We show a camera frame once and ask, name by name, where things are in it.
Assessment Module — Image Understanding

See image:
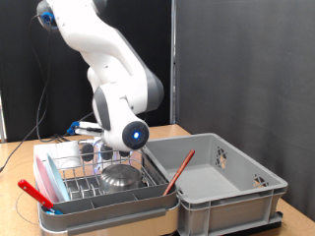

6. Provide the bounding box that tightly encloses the red wooden spoon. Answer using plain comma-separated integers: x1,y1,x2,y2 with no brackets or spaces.
161,148,196,197

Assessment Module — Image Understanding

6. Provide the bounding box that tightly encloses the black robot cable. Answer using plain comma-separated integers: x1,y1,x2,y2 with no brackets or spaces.
0,14,96,173

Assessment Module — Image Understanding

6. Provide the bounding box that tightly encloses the grey dish rack tray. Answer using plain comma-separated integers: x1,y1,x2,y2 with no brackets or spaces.
33,153,181,236

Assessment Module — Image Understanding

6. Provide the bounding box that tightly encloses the metal wire dish rack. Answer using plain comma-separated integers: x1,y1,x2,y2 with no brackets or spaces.
42,147,166,201

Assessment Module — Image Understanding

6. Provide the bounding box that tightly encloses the metal background pole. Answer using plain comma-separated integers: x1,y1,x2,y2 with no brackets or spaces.
169,0,178,125

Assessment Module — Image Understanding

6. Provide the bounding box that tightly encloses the blue cable clip on arm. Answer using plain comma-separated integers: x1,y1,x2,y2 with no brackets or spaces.
40,11,57,30

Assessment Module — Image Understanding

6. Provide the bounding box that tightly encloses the blue cable clip on gripper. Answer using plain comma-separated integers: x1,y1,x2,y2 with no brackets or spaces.
66,120,81,137

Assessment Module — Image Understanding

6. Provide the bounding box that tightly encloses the red handled utensil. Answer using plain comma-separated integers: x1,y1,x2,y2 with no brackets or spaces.
17,179,63,216

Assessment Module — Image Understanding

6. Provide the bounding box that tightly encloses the pink plate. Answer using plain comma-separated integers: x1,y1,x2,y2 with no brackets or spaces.
33,154,60,205

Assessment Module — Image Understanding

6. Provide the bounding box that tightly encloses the grey plastic crate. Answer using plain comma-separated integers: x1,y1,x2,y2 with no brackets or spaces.
139,132,289,236

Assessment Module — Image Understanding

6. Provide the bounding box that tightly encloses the stainless steel cup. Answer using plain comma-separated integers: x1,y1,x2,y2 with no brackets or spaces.
98,163,143,194

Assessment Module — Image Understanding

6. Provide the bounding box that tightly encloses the light blue plate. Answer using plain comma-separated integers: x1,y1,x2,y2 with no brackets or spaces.
45,152,71,203

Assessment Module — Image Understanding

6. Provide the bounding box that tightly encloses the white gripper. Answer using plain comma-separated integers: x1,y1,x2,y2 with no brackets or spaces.
74,121,106,138

